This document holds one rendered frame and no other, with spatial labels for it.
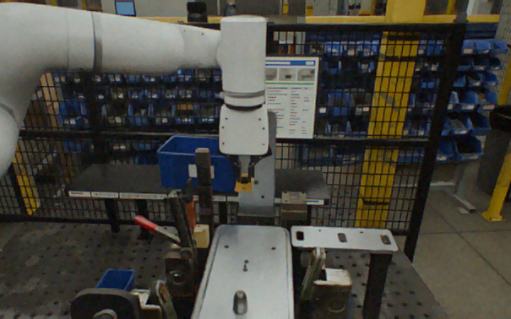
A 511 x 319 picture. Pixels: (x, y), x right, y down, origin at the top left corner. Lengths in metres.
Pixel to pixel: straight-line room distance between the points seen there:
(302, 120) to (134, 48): 0.83
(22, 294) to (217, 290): 0.82
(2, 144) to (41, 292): 0.98
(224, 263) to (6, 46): 0.66
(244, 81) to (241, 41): 0.07
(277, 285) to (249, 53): 0.54
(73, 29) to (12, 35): 0.07
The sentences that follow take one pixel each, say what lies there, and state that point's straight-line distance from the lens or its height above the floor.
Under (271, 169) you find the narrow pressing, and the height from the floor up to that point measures 1.16.
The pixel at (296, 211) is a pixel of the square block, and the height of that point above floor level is 1.03.
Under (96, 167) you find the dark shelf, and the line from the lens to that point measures 1.53.
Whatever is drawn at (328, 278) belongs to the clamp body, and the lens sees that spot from 0.89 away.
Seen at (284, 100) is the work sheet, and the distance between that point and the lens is 1.31.
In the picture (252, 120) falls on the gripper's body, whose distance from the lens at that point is 0.73.
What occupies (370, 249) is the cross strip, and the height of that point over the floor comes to 1.00.
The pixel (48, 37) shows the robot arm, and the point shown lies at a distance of 0.61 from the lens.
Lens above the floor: 1.63
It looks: 25 degrees down
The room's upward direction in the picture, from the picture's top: straight up
